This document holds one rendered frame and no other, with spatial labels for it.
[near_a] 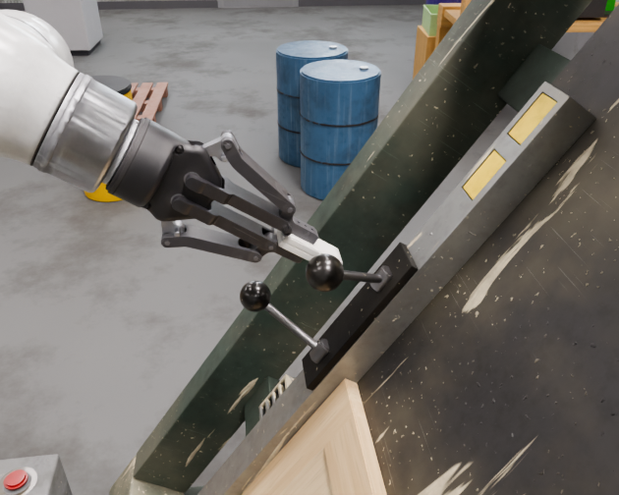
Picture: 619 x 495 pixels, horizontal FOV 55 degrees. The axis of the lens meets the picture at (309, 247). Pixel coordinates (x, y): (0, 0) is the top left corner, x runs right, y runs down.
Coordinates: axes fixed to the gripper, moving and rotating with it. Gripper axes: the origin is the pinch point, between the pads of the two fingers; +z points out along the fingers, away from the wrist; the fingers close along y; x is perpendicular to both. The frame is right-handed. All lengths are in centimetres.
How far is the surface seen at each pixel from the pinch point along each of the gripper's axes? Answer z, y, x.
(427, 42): 189, -16, -465
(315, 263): -0.3, -0.6, 3.9
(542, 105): 11.6, -23.8, -1.7
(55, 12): -111, 202, -713
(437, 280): 14.2, -3.7, 0.7
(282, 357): 19.1, 30.9, -23.2
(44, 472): -4, 76, -25
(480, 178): 11.5, -14.9, -1.7
